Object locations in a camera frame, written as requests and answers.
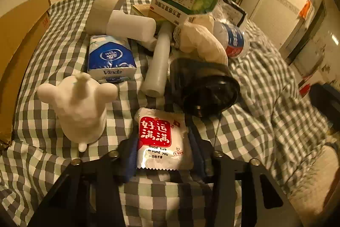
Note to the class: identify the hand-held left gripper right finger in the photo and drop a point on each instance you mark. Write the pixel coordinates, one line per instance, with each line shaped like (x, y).
(198, 155)

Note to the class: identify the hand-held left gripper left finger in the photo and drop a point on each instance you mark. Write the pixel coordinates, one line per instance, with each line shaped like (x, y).
(130, 160)

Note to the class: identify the white sachet red label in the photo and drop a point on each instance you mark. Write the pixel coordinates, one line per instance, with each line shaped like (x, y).
(159, 136)

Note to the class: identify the black glossy dome-shaped object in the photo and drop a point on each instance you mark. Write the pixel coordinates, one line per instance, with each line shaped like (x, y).
(207, 88)

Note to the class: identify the white bear-shaped bottle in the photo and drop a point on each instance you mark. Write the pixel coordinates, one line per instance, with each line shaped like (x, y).
(79, 115)

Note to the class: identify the tall white plastic bottle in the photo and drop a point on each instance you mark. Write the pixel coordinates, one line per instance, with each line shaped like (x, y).
(156, 67)

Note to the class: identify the blue tissue pack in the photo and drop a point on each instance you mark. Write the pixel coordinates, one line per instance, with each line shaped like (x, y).
(111, 56)

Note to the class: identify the white plastic bag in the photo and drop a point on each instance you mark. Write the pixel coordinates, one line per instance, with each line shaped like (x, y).
(199, 40)

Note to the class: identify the water bottle blue red label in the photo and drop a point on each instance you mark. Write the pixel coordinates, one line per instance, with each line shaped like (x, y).
(235, 40)

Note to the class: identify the white cylindrical container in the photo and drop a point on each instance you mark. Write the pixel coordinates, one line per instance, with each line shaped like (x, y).
(130, 25)

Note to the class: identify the clear plastic pouch black trim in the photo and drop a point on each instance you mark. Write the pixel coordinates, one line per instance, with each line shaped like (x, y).
(233, 13)

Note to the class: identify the small brown paper box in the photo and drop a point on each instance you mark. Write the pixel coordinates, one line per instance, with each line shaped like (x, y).
(140, 10)

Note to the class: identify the white toilet paper roll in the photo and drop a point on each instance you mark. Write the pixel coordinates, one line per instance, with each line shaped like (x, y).
(102, 11)

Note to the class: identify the brown cardboard box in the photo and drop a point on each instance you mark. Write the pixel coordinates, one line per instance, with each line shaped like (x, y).
(24, 30)

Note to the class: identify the dark bulky object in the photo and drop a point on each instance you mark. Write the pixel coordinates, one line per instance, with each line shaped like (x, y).
(324, 99)

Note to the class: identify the orange tag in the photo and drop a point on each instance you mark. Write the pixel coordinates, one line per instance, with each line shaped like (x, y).
(306, 9)

